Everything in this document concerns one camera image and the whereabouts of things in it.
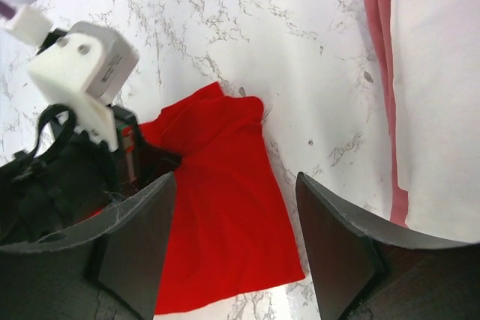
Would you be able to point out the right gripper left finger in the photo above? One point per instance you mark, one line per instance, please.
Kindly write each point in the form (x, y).
(107, 267)

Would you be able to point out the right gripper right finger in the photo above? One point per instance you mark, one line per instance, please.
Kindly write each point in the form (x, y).
(365, 267)

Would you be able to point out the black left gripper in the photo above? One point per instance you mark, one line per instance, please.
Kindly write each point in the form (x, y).
(75, 178)

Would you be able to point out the red t shirt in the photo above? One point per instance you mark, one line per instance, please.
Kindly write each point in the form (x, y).
(231, 232)

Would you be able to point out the pink folded t shirt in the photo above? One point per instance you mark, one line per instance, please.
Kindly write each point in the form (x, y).
(378, 14)

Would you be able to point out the white folded t shirt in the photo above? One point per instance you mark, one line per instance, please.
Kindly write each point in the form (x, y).
(435, 46)

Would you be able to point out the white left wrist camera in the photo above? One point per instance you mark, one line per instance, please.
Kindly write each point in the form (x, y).
(83, 68)

